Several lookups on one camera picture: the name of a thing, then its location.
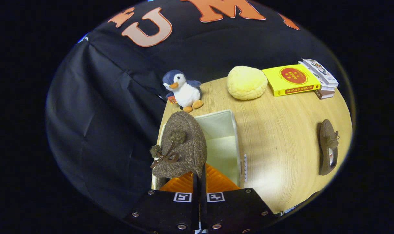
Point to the penguin plush toy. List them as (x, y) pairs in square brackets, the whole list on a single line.
[(187, 92)]

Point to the yellow book with red circle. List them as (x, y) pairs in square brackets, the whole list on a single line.
[(291, 78)]

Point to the brown fuzzy shoe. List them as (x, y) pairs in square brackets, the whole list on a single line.
[(327, 136), (190, 143)]

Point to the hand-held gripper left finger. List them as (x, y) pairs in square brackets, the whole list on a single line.
[(164, 211)]

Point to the yellow round plush cushion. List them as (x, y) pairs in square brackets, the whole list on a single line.
[(246, 83)]

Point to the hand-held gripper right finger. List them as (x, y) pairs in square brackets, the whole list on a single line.
[(232, 211)]

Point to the dark-spined book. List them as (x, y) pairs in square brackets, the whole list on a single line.
[(325, 94)]

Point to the beige fabric storage box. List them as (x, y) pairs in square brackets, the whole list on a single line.
[(221, 143)]

